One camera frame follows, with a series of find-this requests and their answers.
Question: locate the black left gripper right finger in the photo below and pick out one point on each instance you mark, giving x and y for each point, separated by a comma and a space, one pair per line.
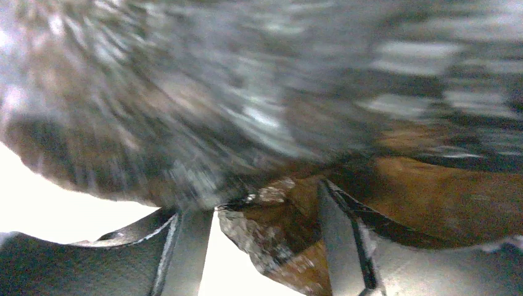
360, 262

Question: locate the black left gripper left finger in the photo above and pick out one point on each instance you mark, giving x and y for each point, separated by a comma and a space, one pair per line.
160, 254

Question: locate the black plastic trash bag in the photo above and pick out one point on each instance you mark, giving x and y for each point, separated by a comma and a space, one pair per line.
414, 108

